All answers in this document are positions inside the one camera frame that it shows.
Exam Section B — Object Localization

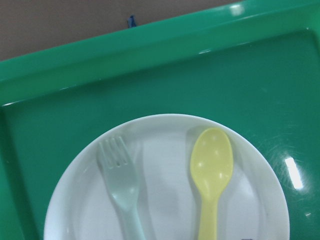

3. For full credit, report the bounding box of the green plastic tray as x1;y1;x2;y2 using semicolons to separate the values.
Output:
0;0;320;240

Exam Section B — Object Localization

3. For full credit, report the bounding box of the white round plate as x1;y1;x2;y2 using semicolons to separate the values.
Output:
43;114;290;240

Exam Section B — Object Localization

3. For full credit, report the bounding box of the yellow plastic spoon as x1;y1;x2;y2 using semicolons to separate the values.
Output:
190;127;234;240

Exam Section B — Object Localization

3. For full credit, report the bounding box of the pale green plastic fork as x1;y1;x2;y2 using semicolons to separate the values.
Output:
96;136;146;240

